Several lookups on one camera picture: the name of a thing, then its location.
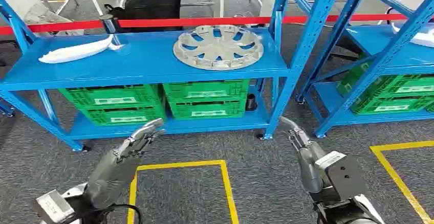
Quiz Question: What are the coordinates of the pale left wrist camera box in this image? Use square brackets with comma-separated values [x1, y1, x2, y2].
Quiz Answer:
[33, 189, 76, 224]

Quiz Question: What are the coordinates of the red barrier belt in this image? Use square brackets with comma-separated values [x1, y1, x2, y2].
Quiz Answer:
[0, 13, 411, 36]

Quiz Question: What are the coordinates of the blue metal shelf rack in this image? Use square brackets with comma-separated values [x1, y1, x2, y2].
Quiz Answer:
[295, 0, 434, 139]
[0, 0, 345, 152]

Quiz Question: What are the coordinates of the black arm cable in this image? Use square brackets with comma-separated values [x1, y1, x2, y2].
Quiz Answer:
[96, 204, 143, 224]

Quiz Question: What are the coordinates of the yellow floor tape outline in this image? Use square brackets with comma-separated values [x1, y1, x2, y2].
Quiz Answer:
[370, 140, 434, 224]
[126, 160, 240, 224]

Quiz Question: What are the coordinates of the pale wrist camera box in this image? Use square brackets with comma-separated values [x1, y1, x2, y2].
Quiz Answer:
[314, 151, 369, 203]
[33, 189, 76, 224]

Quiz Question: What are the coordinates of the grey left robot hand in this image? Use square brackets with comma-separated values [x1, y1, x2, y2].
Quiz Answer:
[86, 118, 166, 210]

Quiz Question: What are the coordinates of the small black cylinder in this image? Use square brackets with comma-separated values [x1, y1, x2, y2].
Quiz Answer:
[245, 94, 257, 111]

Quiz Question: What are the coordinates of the grey plastic wheel hubcap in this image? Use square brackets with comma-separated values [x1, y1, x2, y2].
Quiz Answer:
[172, 25, 265, 71]

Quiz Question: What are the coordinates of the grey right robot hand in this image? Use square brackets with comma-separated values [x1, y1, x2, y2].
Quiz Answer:
[280, 116, 328, 195]

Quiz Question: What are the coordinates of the black office chair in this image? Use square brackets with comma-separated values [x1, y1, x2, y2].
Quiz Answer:
[104, 0, 185, 33]

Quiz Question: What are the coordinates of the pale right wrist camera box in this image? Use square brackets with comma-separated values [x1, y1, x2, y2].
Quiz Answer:
[314, 151, 369, 203]

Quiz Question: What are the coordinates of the black barrier stanchion post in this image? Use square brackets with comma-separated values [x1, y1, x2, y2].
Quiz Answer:
[99, 14, 121, 35]

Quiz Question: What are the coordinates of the grey crumpled sheet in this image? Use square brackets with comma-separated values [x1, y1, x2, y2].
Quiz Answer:
[24, 4, 85, 36]

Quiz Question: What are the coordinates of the green plastic crate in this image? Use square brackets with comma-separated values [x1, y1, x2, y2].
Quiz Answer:
[58, 84, 162, 110]
[162, 79, 251, 105]
[336, 61, 434, 98]
[168, 100, 248, 120]
[351, 95, 434, 116]
[79, 106, 167, 127]

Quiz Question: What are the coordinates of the curved white plastic part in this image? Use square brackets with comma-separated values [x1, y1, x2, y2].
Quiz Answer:
[389, 23, 434, 49]

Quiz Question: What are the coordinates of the long white plastic trim part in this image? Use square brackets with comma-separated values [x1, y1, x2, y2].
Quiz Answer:
[38, 34, 125, 64]

